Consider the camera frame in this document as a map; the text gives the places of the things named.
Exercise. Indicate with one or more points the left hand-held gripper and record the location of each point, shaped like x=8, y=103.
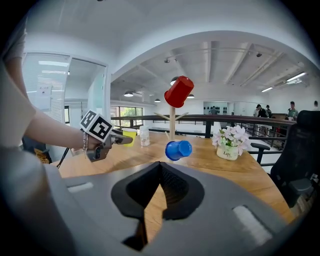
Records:
x=96, y=126

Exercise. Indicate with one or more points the clear plastic cup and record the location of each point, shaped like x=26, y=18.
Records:
x=144, y=136

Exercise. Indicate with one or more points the window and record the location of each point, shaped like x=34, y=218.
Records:
x=128, y=113

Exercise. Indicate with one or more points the yellow plastic cup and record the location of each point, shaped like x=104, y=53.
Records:
x=128, y=132

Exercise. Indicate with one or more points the blue plastic cup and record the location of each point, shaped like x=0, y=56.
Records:
x=178, y=150

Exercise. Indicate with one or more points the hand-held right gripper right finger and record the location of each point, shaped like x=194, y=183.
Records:
x=212, y=212

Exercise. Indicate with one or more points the wood-topped black railing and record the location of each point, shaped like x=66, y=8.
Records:
x=208, y=128

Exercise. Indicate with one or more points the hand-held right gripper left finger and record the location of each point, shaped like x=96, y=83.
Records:
x=100, y=200

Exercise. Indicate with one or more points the red plastic cup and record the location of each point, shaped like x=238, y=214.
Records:
x=178, y=91

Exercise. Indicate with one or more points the person's left forearm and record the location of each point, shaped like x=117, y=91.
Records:
x=55, y=130

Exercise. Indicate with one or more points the yellow cloth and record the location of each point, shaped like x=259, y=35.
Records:
x=41, y=155

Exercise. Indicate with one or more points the wooden cup tree stand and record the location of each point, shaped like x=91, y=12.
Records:
x=172, y=125

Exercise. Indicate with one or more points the person's white printed shirt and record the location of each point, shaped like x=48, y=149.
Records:
x=17, y=47

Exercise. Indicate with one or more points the glass partition door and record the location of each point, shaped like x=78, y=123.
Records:
x=85, y=87

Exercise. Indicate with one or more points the large black pendant lamp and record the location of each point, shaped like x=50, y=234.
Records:
x=173, y=80

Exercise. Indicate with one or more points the black mesh office chair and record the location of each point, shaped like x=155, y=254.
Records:
x=297, y=155

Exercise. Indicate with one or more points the pink flowers in white pot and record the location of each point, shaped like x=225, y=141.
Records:
x=230, y=145

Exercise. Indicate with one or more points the ceiling strip light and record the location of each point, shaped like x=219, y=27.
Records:
x=267, y=89
x=296, y=77

